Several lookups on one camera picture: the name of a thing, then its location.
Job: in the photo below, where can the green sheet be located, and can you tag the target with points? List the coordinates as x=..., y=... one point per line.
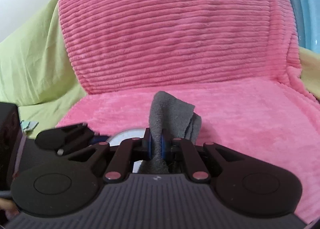
x=36, y=73

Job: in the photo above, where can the pink ribbed blanket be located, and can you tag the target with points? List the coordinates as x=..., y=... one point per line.
x=236, y=61

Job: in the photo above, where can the clutter on side table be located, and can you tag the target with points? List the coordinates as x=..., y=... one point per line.
x=28, y=126

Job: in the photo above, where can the black camera box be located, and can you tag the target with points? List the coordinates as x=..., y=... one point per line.
x=11, y=135

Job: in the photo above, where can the clear plastic jar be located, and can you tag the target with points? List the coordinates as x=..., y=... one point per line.
x=116, y=139

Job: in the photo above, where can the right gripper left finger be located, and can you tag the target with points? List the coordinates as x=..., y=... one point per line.
x=129, y=151

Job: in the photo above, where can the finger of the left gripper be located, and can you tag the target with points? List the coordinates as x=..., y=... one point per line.
x=68, y=139

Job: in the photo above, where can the yellow sofa cover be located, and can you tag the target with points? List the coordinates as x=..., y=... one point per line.
x=310, y=76

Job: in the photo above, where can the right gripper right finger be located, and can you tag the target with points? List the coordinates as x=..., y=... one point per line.
x=180, y=153

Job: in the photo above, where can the grey cleaning cloth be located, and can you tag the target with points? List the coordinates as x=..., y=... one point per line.
x=179, y=119

